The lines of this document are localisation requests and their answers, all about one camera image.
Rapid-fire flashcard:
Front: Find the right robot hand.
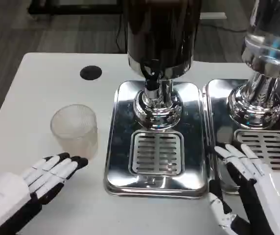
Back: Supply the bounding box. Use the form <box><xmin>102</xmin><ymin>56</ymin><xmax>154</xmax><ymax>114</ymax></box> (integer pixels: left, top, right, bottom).
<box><xmin>209</xmin><ymin>144</ymin><xmax>280</xmax><ymax>235</ymax></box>

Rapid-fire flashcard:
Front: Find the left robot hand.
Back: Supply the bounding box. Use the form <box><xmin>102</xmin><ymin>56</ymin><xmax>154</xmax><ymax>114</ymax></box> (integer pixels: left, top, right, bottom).
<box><xmin>0</xmin><ymin>152</ymin><xmax>89</xmax><ymax>235</ymax></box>

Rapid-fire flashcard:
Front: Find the steel drip tray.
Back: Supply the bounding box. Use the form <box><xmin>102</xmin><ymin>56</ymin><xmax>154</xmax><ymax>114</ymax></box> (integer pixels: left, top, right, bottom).
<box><xmin>203</xmin><ymin>78</ymin><xmax>280</xmax><ymax>195</ymax></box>
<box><xmin>103</xmin><ymin>80</ymin><xmax>209</xmax><ymax>198</ymax></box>

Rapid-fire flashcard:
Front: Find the clear ribbed glass cup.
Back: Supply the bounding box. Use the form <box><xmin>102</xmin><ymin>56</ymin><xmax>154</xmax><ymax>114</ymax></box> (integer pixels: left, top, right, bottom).
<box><xmin>50</xmin><ymin>104</ymin><xmax>99</xmax><ymax>161</ymax></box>

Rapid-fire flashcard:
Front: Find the clear drink dispenser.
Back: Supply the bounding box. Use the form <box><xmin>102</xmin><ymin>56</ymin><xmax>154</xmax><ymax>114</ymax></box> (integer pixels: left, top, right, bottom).
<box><xmin>227</xmin><ymin>0</ymin><xmax>280</xmax><ymax>129</ymax></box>

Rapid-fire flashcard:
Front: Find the dark drink dispenser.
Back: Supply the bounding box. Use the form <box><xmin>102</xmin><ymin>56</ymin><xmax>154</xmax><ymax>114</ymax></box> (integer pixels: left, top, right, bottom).
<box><xmin>123</xmin><ymin>0</ymin><xmax>202</xmax><ymax>130</ymax></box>

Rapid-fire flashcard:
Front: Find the black round cable grommet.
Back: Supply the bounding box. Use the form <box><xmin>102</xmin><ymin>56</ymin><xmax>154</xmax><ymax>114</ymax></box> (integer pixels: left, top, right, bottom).
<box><xmin>79</xmin><ymin>65</ymin><xmax>103</xmax><ymax>81</ymax></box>

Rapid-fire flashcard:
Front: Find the black cable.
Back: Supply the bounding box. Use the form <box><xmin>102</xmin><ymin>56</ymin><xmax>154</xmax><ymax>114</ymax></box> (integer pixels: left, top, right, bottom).
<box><xmin>116</xmin><ymin>14</ymin><xmax>127</xmax><ymax>53</ymax></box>

